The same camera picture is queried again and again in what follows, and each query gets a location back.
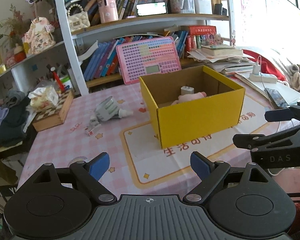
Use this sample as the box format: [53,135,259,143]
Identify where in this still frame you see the pink plush toy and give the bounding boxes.
[172,92,207,105]

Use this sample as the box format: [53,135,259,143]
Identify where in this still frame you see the white charger block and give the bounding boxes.
[180,86,194,95]

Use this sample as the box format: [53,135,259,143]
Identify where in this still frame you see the black smartphone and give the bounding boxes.
[265,88,289,109]

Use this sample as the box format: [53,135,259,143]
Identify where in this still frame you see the small red white box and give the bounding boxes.
[84,123,102,136]

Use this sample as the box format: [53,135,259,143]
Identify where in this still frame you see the white power strip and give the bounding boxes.
[249,63,277,83]

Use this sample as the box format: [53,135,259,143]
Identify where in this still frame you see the pink checkered tablecloth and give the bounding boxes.
[19,84,298,196]

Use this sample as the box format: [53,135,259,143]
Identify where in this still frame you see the wooden chess board box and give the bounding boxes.
[32,90,74,132]

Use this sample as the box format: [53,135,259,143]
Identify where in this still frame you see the yellow cardboard box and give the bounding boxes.
[139,66,245,149]

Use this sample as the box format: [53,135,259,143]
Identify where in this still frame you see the stack of papers and books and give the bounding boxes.
[188,44,254,75]

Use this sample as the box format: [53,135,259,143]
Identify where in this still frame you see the floral tissue pack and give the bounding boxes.
[28,86,59,112]

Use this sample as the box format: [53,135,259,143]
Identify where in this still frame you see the white bookshelf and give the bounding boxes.
[0,0,235,98]

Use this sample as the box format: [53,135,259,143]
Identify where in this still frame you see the red white pen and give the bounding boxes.
[50,67,65,93]

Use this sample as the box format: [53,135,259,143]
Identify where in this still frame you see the pile of clothes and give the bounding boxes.
[0,90,36,147]

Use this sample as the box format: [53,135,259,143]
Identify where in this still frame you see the row of blue books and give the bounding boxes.
[83,38,125,81]

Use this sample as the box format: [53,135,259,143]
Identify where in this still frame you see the red thick book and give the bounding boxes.
[188,25,216,36]

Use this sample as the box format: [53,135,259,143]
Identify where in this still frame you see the pink toy keyboard tablet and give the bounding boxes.
[116,36,181,85]

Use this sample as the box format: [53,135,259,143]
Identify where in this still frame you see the floral cat figurine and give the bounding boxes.
[25,17,56,55]

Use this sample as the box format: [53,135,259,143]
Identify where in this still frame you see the white quilted handbag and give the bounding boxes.
[66,4,90,33]

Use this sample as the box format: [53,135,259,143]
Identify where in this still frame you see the white charging cable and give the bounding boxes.
[255,55,266,75]

